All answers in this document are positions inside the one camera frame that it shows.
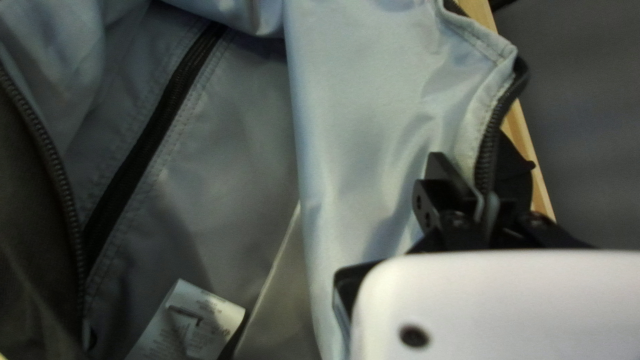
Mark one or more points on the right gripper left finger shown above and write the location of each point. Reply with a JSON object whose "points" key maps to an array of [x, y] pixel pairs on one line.
{"points": [[450, 210]]}

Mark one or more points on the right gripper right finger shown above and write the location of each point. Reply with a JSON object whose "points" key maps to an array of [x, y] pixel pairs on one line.
{"points": [[515, 225]]}

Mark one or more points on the black backpack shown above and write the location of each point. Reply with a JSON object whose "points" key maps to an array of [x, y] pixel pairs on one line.
{"points": [[350, 100]]}

